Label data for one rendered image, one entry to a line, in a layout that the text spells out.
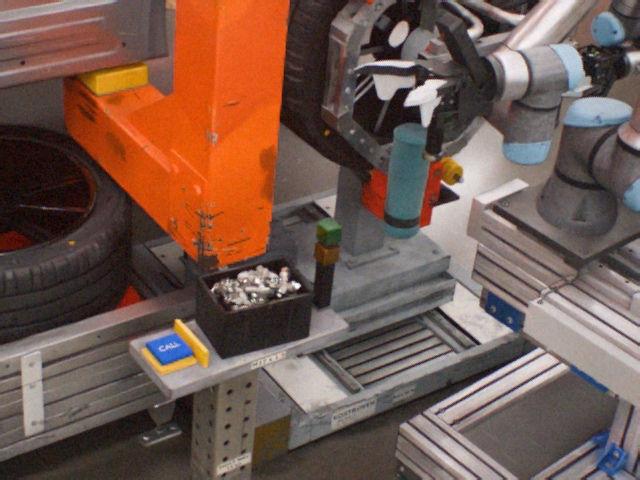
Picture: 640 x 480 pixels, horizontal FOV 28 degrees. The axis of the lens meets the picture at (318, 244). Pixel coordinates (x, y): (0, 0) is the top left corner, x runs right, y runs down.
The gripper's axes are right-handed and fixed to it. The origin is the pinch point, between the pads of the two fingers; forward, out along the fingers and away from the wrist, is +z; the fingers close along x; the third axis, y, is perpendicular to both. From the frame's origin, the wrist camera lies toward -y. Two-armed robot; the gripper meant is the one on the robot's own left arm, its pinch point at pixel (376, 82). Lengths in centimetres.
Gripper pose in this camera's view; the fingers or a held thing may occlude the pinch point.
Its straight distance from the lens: 185.8
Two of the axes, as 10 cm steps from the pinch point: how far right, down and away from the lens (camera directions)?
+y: -0.3, 8.9, 4.5
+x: -4.6, -4.1, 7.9
